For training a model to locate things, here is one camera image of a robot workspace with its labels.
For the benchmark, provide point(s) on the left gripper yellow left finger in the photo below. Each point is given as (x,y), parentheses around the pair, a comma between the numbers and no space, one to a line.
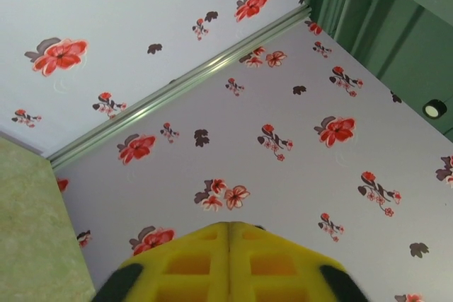
(184,263)

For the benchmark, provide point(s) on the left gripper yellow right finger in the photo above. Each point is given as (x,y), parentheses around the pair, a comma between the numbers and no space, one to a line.
(276,263)

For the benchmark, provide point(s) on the black round lamp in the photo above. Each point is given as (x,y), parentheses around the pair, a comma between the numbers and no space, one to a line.
(434,108)

